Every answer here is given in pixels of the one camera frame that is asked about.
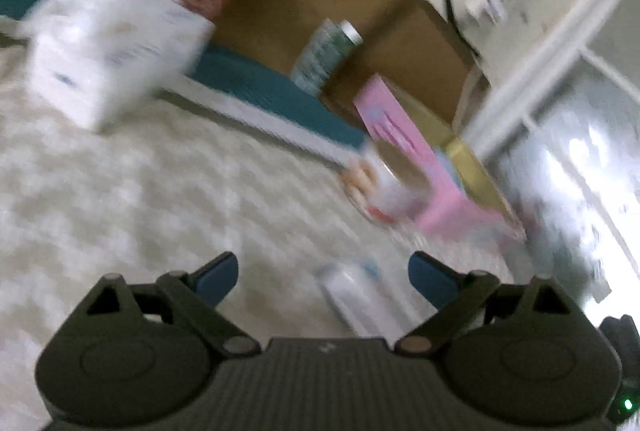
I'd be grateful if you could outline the white tissue pack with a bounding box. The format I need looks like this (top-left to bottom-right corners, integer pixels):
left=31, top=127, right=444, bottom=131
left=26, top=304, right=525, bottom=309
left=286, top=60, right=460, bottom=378
left=316, top=259, right=435, bottom=345

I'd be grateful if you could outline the pink cardboard box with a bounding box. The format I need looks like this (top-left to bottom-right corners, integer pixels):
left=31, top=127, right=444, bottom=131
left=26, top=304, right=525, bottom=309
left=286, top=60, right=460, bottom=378
left=354, top=75, right=526, bottom=246

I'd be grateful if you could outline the white instant noodle cup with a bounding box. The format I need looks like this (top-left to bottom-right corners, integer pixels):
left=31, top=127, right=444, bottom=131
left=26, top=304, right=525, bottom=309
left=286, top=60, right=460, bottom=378
left=341, top=140, right=432, bottom=225

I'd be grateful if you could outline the white cardboard box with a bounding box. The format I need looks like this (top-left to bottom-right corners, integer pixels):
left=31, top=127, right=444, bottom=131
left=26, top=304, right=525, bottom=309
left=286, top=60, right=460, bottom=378
left=17, top=0, right=215, bottom=132

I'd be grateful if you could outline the green patterned canister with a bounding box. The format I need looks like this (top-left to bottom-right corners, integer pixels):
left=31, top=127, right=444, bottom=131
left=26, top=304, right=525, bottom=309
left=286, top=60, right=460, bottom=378
left=290, top=20, right=362, bottom=96

